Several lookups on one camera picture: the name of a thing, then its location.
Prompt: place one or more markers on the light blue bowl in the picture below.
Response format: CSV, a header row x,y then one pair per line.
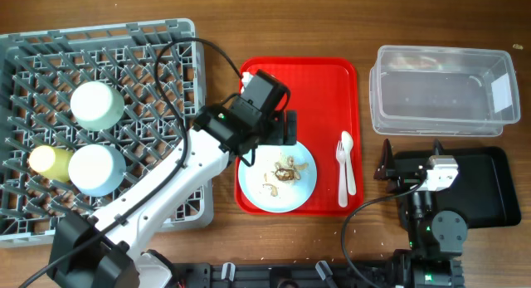
x,y
97,170

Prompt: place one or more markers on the food scraps on plate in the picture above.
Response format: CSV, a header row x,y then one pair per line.
x,y
285,173

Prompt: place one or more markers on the red plastic tray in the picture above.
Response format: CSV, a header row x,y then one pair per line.
x,y
324,95

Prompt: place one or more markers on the grey dishwasher rack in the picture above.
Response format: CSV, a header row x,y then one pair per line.
x,y
127,87

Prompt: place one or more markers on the clear plastic bin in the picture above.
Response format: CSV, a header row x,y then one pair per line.
x,y
443,91

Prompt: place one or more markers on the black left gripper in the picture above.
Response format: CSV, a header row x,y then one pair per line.
x,y
278,134

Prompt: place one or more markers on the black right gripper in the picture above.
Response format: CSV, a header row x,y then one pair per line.
x,y
387,169

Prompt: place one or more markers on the white plastic spoon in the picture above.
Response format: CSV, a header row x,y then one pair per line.
x,y
347,142

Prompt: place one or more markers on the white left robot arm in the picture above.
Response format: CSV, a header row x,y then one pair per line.
x,y
109,248

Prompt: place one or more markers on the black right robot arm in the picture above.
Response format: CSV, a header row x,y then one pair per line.
x,y
436,236

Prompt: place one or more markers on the yellow plastic cup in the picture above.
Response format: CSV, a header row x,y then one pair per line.
x,y
51,162

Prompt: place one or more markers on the light green bowl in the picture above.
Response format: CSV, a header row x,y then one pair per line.
x,y
96,106

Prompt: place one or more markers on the white plastic fork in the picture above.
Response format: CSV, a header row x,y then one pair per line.
x,y
343,189

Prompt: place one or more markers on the light blue plate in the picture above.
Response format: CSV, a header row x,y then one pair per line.
x,y
251,179

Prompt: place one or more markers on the black plastic tray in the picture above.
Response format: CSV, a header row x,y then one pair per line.
x,y
483,192

